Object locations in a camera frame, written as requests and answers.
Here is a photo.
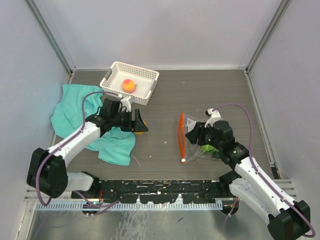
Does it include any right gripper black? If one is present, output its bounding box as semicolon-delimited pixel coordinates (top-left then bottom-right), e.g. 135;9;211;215
185;121;223;151

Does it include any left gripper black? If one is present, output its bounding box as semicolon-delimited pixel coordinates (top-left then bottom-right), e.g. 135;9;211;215
111;109;147;133

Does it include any yellow fake lemon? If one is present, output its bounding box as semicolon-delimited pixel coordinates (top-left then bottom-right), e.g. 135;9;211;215
134;121;149;135

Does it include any clear zip bag orange seal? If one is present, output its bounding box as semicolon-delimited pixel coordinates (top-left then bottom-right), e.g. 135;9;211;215
177;112;221;164

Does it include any fake peach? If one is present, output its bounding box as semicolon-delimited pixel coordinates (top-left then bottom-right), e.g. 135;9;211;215
121;78;137;94

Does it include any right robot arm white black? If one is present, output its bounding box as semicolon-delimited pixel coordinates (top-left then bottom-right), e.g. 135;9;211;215
185;120;312;240

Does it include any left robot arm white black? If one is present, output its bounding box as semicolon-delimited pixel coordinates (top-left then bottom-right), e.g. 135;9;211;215
26;97;149;199

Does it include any green fake fruit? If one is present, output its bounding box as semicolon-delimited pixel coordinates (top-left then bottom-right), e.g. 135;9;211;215
200;144;215;153

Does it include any white perforated plastic basket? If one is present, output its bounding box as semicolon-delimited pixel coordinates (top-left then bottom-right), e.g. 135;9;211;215
99;61;160;106

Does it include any teal cloth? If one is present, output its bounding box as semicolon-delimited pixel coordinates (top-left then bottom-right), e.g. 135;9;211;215
50;84;136;166

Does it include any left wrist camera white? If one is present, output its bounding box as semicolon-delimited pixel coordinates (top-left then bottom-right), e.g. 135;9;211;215
120;96;134;112

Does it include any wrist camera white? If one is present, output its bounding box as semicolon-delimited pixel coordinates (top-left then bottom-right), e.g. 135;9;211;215
120;96;134;112
204;108;222;128

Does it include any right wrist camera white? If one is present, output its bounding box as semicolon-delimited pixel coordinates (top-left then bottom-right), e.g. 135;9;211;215
204;108;222;128

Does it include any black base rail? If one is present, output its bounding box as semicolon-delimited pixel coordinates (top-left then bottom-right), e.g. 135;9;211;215
71;180;235;204

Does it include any grey slotted cable duct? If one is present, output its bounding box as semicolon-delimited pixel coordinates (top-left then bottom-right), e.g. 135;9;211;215
35;200;223;212

